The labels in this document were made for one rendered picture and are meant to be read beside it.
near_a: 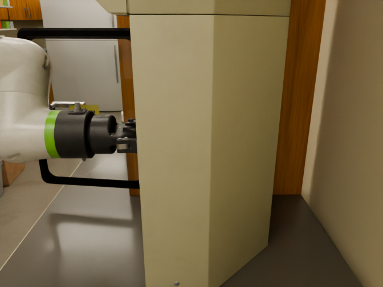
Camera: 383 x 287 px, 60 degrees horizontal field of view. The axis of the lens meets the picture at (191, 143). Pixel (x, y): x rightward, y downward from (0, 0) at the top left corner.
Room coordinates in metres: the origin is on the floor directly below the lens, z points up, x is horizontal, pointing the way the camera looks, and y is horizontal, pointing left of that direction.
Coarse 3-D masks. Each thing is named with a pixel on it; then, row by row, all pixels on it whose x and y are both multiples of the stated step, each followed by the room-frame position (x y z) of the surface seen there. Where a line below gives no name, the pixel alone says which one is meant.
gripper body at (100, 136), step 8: (96, 120) 0.58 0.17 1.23; (104, 120) 0.58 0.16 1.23; (112, 120) 0.59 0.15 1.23; (96, 128) 0.57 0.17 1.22; (104, 128) 0.57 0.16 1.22; (112, 128) 0.58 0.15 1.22; (120, 128) 0.60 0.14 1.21; (96, 136) 0.56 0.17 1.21; (104, 136) 0.56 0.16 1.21; (112, 136) 0.56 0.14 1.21; (120, 136) 0.56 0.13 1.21; (128, 136) 0.56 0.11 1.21; (136, 136) 0.57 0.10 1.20; (96, 144) 0.56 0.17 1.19; (104, 144) 0.56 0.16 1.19; (112, 144) 0.56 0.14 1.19; (96, 152) 0.57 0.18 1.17; (104, 152) 0.57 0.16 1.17; (112, 152) 0.58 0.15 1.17
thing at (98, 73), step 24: (48, 48) 0.79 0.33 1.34; (72, 48) 0.79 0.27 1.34; (96, 48) 0.78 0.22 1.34; (120, 48) 0.77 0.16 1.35; (72, 72) 0.79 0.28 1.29; (96, 72) 0.78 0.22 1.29; (120, 72) 0.77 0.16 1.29; (72, 96) 0.79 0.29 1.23; (96, 96) 0.78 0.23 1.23; (120, 96) 0.77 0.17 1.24; (120, 120) 0.77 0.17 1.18; (48, 168) 0.80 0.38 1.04; (72, 168) 0.79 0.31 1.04; (96, 168) 0.78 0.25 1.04; (120, 168) 0.78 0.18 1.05
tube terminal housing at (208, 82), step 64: (128, 0) 0.46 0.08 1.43; (192, 0) 0.46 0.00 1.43; (256, 0) 0.53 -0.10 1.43; (192, 64) 0.46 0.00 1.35; (256, 64) 0.54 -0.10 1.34; (192, 128) 0.46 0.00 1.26; (256, 128) 0.55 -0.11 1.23; (192, 192) 0.46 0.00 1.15; (256, 192) 0.56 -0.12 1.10; (192, 256) 0.46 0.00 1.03
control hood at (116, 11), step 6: (96, 0) 0.46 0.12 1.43; (102, 0) 0.46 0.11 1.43; (108, 0) 0.46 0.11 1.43; (114, 0) 0.46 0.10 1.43; (120, 0) 0.46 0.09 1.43; (126, 0) 0.46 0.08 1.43; (102, 6) 0.46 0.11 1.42; (108, 6) 0.46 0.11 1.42; (114, 6) 0.46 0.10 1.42; (120, 6) 0.46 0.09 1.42; (126, 6) 0.46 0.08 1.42; (108, 12) 0.46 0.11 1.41; (114, 12) 0.46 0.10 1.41; (120, 12) 0.46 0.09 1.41; (126, 12) 0.46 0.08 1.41
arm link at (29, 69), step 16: (0, 48) 0.60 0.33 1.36; (16, 48) 0.61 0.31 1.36; (32, 48) 0.63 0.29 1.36; (0, 64) 0.59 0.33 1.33; (16, 64) 0.60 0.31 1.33; (32, 64) 0.61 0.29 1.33; (48, 64) 0.65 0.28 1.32; (0, 80) 0.59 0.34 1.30; (16, 80) 0.59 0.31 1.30; (32, 80) 0.61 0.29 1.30; (48, 80) 0.64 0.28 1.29; (48, 96) 0.64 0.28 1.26
